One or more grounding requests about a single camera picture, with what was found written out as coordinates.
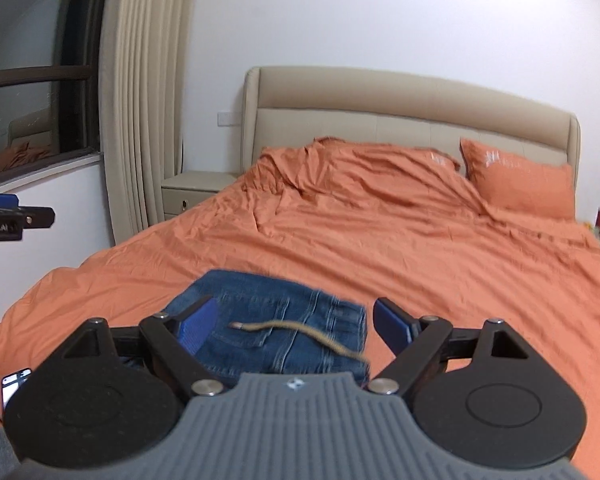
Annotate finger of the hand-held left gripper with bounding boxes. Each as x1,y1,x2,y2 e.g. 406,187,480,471
0,193,56,229

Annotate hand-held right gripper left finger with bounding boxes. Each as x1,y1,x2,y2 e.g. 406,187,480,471
44,295,227,405

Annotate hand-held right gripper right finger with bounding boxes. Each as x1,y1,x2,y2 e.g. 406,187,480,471
369,297,537,404

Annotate blue denim pants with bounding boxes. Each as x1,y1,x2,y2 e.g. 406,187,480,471
164,269,372,389

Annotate orange bed cover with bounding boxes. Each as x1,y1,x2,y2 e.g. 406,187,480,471
0,136,600,480

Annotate beige nightstand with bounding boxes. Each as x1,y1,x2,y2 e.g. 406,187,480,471
160,169,241,221

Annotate dark framed window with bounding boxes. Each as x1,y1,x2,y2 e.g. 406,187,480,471
0,0,114,182

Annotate smartphone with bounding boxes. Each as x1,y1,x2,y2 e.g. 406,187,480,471
0,368,33,409

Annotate beige curtain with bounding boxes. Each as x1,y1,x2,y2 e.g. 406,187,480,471
99,0,202,247

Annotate orange pillow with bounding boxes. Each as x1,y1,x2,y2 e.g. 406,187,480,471
459,137,577,220

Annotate beige upholstered headboard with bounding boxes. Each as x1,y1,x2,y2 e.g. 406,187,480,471
239,65,581,221

